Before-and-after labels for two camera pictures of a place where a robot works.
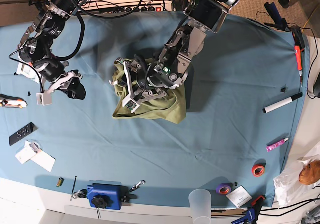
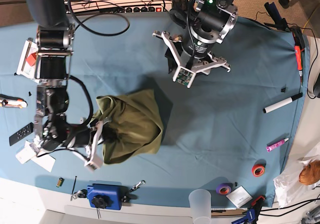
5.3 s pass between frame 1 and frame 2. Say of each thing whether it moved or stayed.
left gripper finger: moved
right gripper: moved
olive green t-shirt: moved
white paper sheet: stayed
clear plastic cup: stayed
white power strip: stayed
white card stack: stayed
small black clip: stayed
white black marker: stayed
